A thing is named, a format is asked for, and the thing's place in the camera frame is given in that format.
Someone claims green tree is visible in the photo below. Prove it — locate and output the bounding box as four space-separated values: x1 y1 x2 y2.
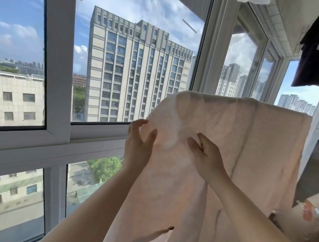
87 156 123 183

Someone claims person's left forearm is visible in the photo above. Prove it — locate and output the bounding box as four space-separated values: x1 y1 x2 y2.
41 163 149 242

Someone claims orange blurred item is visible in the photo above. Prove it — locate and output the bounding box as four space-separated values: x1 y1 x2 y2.
299 200 319 223

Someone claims tall beige building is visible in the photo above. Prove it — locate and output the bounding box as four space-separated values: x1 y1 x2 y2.
84 5 194 122

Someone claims dark hanging garment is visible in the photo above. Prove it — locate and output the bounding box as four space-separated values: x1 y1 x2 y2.
291 24 319 87

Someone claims person's right forearm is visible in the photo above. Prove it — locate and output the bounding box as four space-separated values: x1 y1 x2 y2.
206 173 292 242

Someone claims white window frame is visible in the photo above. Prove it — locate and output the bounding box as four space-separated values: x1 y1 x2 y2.
0 0 319 242

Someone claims low beige building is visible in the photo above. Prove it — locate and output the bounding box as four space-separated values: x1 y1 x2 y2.
0 72 45 126

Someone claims person's left hand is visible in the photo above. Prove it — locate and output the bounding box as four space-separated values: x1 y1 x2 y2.
123 119 158 175

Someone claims pale pink towel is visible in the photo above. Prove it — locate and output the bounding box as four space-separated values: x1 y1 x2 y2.
103 90 313 242

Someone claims person's right hand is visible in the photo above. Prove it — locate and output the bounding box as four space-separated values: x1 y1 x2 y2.
187 133 229 186

